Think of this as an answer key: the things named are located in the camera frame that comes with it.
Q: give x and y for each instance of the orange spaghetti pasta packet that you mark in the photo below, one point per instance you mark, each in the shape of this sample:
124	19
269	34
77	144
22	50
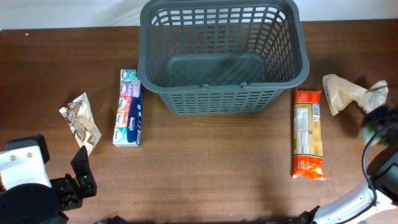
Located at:
307	136

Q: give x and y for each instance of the grey plastic shopping basket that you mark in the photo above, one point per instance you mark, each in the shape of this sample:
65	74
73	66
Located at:
205	57

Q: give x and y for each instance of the Kleenex tissue multipack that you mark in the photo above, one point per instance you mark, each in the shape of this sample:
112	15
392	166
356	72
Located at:
128	124

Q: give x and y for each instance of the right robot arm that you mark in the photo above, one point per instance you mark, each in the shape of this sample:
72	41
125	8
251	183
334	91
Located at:
378	192

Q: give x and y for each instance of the beige pasta bag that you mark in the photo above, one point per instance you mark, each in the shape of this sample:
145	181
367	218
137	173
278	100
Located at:
340	93

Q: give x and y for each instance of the brown snack pouch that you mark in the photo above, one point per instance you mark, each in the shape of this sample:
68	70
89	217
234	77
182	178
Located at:
79	118

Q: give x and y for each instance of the green lid glass jar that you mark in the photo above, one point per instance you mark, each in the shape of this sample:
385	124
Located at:
368	129

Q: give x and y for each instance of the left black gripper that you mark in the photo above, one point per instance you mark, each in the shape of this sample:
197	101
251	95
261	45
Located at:
69	191

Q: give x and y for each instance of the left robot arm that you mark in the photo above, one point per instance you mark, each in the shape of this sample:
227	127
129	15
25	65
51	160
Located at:
38	215

